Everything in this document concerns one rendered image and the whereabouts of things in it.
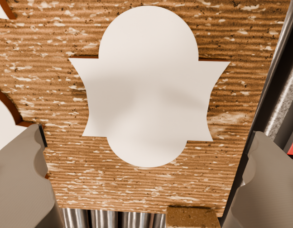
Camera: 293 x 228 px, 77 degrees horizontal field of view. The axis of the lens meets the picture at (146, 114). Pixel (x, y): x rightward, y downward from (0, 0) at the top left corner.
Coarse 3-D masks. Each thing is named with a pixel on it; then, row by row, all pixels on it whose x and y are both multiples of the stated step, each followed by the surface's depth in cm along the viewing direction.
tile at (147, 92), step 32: (128, 32) 13; (160, 32) 13; (96, 64) 14; (128, 64) 14; (160, 64) 14; (192, 64) 13; (224, 64) 13; (96, 96) 15; (128, 96) 15; (160, 96) 15; (192, 96) 15; (96, 128) 16; (128, 128) 16; (160, 128) 16; (192, 128) 16; (128, 160) 18; (160, 160) 18
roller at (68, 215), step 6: (60, 210) 26; (66, 210) 26; (72, 210) 26; (78, 210) 27; (84, 210) 28; (66, 216) 27; (72, 216) 27; (78, 216) 28; (84, 216) 29; (66, 222) 27; (72, 222) 28; (78, 222) 28; (84, 222) 29
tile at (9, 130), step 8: (0, 96) 16; (0, 104) 16; (8, 104) 16; (0, 112) 16; (8, 112) 16; (16, 112) 17; (0, 120) 17; (8, 120) 17; (16, 120) 17; (0, 128) 17; (8, 128) 17; (16, 128) 17; (24, 128) 17; (0, 136) 17; (8, 136) 17; (16, 136) 17; (0, 144) 18; (48, 176) 21
